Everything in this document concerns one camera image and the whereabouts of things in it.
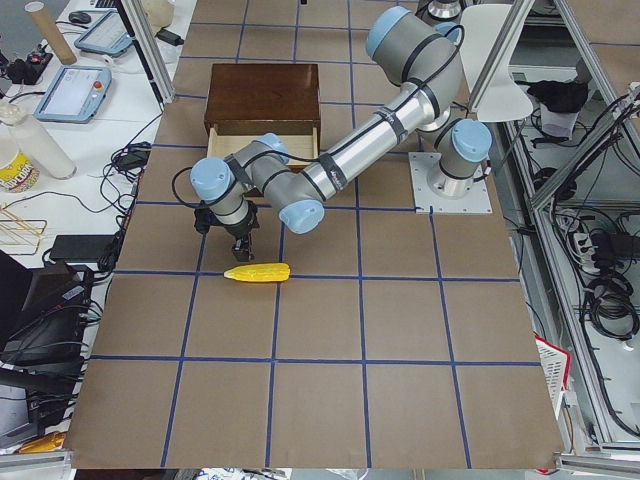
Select cardboard tube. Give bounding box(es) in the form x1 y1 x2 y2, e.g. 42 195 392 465
24 1 77 65

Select blue teach pendant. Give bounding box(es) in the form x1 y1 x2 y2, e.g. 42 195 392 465
74 9 132 57
33 66 112 124

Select dark brown wooden cabinet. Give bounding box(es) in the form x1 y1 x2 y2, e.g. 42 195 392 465
204 63 321 135

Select far blue teach pendant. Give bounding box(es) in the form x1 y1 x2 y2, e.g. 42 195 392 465
74 9 132 57

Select yellow popcorn cup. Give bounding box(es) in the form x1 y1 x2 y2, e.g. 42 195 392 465
0 136 40 193

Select light wood drawer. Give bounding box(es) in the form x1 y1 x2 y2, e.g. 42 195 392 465
207 122 319 172

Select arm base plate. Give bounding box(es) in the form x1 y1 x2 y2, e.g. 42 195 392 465
408 152 493 215

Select white plastic bottle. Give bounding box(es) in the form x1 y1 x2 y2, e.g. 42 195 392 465
1 100 77 180

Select near blue teach pendant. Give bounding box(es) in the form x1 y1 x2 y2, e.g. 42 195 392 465
33 66 112 124

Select yellow corn cob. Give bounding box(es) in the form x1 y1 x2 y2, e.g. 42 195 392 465
223 262 291 283

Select red white basket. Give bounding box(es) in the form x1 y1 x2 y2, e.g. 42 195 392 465
535 335 571 418

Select black laptop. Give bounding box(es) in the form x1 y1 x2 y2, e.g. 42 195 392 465
1 253 94 365

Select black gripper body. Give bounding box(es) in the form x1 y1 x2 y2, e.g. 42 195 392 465
219 204 260 250

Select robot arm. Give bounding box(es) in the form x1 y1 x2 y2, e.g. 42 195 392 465
190 6 492 262

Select black power adapter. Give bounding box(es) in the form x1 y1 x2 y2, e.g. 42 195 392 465
48 234 115 263

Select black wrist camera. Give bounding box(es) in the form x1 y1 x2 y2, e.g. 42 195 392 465
194 208 215 235

